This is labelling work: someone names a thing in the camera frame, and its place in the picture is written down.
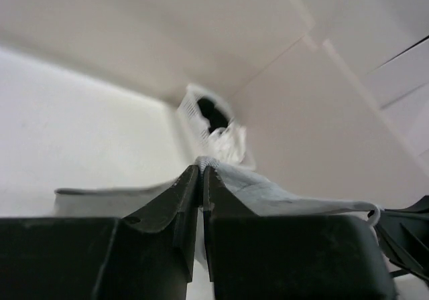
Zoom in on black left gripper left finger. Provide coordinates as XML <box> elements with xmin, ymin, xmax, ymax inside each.
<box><xmin>1</xmin><ymin>165</ymin><xmax>198</xmax><ymax>299</ymax></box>

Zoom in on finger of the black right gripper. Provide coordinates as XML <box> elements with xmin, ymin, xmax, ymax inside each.
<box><xmin>375</xmin><ymin>196</ymin><xmax>429</xmax><ymax>283</ymax></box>

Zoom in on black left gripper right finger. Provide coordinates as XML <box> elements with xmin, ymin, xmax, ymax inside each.
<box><xmin>202</xmin><ymin>168</ymin><xmax>397</xmax><ymax>299</ymax></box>

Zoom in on grey tank top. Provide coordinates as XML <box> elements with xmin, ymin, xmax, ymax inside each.
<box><xmin>53</xmin><ymin>156</ymin><xmax>383</xmax><ymax>271</ymax></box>

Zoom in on white tank top in basket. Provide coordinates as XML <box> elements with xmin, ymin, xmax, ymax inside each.
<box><xmin>208</xmin><ymin>122</ymin><xmax>247</xmax><ymax>165</ymax></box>

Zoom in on black tank top in basket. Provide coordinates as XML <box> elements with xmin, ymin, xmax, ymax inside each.
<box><xmin>197</xmin><ymin>97</ymin><xmax>229</xmax><ymax>134</ymax></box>

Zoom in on white plastic laundry basket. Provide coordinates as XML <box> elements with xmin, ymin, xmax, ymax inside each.
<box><xmin>177</xmin><ymin>84</ymin><xmax>256</xmax><ymax>171</ymax></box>

